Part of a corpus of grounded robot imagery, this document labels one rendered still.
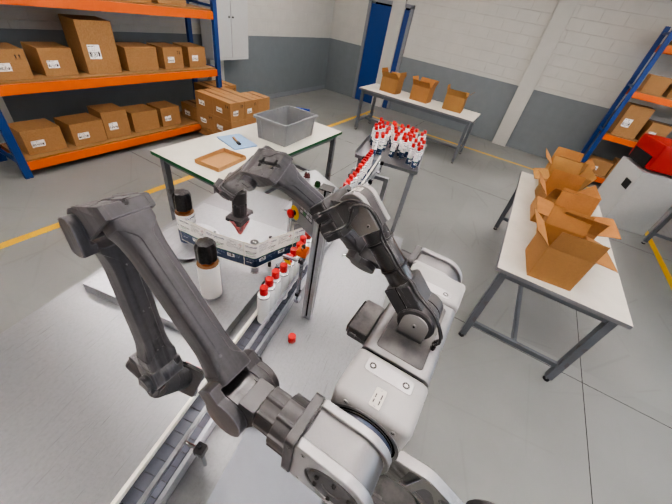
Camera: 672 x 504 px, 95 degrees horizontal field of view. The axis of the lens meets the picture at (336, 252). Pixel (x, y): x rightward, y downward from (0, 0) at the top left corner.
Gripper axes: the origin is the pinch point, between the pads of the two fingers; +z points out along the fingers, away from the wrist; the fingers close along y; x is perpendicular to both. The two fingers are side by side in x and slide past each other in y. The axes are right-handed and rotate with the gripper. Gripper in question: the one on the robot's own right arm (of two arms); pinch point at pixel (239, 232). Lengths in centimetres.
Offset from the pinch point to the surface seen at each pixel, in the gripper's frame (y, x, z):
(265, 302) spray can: 15.8, 21.1, 16.2
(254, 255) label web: -9.0, 1.8, 18.8
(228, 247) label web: -8.0, -11.5, 18.9
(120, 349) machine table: 46, -23, 37
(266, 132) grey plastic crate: -185, -88, 32
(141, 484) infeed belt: 77, 17, 31
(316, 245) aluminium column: 0.6, 33.4, -7.9
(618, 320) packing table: -84, 203, 36
